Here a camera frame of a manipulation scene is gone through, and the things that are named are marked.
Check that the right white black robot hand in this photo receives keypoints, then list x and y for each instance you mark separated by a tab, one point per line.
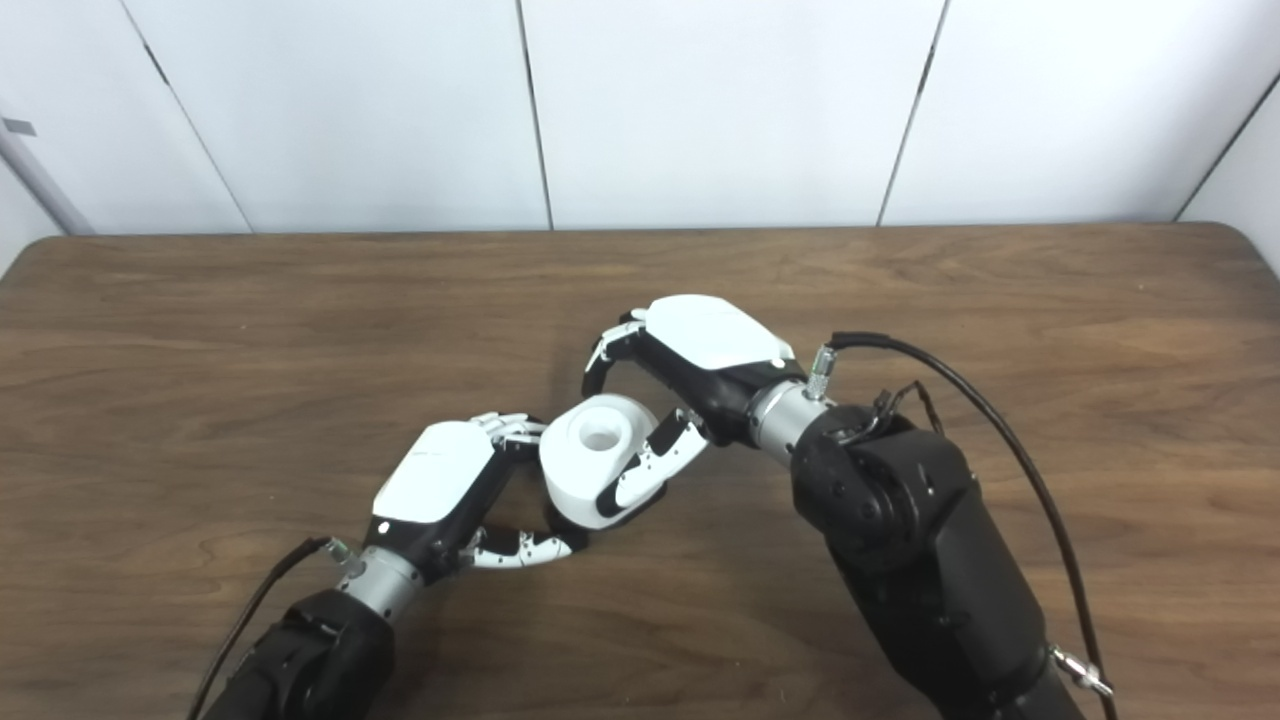
715	345

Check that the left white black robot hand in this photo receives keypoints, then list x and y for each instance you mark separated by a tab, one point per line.
440	480

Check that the round white piece with holes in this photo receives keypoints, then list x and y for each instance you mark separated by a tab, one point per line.
585	450

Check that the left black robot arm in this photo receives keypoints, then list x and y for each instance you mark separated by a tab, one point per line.
310	655

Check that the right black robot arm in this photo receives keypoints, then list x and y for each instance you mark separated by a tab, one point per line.
920	570

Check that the grey wall corner post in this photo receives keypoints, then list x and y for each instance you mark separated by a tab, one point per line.
40	180

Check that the small grey label on post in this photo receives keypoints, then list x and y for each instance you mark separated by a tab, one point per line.
20	127

